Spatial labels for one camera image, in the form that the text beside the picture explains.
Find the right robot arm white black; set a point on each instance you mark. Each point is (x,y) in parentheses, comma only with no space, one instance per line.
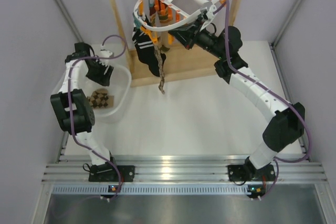
(285,120)

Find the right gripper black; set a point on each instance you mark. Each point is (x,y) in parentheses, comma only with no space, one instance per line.
(182,34)

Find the white plastic tub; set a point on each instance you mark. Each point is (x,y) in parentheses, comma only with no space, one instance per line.
(120,98)

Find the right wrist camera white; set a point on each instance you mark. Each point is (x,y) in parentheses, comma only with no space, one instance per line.
(207,11)

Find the wooden hanger stand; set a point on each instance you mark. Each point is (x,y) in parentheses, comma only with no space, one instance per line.
(185,64)

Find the brown argyle sock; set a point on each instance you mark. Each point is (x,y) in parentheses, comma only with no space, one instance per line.
(160,59)
(101,99)

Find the black sock white stripes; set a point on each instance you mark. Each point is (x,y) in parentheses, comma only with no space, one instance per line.
(146,50)

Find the aluminium mounting rail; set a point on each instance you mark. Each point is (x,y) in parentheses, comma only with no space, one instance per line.
(176,175)

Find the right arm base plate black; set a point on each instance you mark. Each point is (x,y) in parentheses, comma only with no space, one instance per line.
(241,173)

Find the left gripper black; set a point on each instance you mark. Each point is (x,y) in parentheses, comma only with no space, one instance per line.
(101,78)

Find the brown sock clipped on hanger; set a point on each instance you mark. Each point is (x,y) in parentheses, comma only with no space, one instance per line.
(160,16)

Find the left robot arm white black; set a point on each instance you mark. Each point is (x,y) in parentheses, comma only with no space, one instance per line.
(82,133)

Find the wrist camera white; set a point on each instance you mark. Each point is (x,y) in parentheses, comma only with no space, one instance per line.
(105,56)
(207,11)

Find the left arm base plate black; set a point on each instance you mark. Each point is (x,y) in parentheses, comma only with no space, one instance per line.
(106,173)

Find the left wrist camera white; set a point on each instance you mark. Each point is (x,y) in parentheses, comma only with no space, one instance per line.
(105,56)

